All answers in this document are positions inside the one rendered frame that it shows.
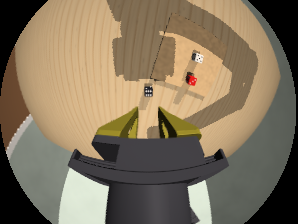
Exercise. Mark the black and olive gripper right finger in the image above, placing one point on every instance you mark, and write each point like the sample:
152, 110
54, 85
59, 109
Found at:
175, 126

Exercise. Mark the tan flat mat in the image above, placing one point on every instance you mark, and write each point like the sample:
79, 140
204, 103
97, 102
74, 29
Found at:
182, 38

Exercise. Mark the white die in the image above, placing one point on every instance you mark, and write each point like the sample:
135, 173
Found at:
197, 57

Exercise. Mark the red die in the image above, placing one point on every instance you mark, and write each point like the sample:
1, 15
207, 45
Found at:
191, 80

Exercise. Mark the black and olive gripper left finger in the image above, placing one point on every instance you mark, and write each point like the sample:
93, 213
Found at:
120, 127

